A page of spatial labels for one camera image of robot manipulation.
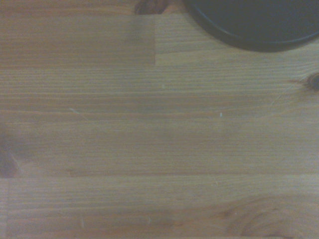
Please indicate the wooden mug tree black base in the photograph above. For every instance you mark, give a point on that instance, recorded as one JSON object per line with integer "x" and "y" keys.
{"x": 261, "y": 25}

